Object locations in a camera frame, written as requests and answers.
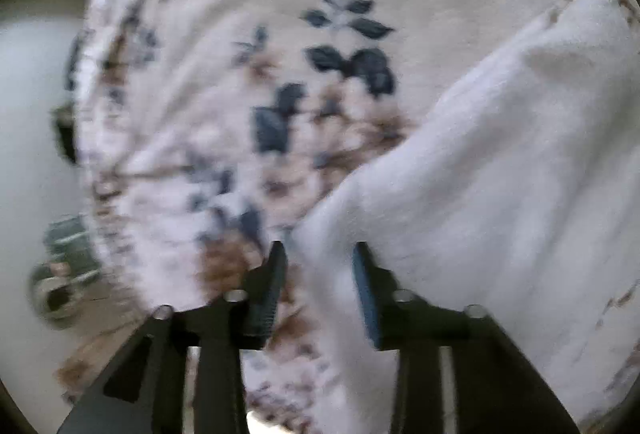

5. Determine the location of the white knit sweater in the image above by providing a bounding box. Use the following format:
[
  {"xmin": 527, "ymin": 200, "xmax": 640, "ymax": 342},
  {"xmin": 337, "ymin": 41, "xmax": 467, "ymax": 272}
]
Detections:
[{"xmin": 293, "ymin": 0, "xmax": 639, "ymax": 433}]

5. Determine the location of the floral fleece blanket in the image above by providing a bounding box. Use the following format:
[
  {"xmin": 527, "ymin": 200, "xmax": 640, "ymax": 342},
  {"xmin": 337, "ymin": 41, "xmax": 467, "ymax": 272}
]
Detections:
[{"xmin": 54, "ymin": 0, "xmax": 640, "ymax": 434}]

